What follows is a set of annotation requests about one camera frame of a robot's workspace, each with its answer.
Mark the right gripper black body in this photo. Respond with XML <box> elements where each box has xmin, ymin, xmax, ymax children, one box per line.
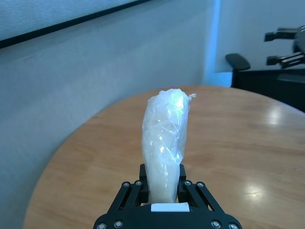
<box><xmin>292</xmin><ymin>24</ymin><xmax>305</xmax><ymax>54</ymax></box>

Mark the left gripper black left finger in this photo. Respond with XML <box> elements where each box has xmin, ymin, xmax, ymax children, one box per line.
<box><xmin>116</xmin><ymin>164</ymin><xmax>150</xmax><ymax>211</ymax></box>

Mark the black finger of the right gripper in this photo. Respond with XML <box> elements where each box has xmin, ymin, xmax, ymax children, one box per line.
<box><xmin>266</xmin><ymin>52</ymin><xmax>305</xmax><ymax>70</ymax></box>
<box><xmin>264</xmin><ymin>27</ymin><xmax>298</xmax><ymax>42</ymax></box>

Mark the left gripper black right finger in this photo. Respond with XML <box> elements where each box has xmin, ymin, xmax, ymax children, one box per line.
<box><xmin>177</xmin><ymin>164</ymin><xmax>214</xmax><ymax>212</ymax></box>

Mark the black wall rail strip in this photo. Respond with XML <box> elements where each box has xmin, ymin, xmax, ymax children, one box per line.
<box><xmin>0</xmin><ymin>0</ymin><xmax>154</xmax><ymax>50</ymax></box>

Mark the black office chair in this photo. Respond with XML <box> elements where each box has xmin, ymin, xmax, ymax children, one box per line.
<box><xmin>225</xmin><ymin>53</ymin><xmax>305</xmax><ymax>113</ymax></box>

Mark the white plastic-wrapped sandbag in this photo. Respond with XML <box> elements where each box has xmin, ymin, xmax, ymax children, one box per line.
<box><xmin>141</xmin><ymin>87</ymin><xmax>197</xmax><ymax>204</ymax></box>

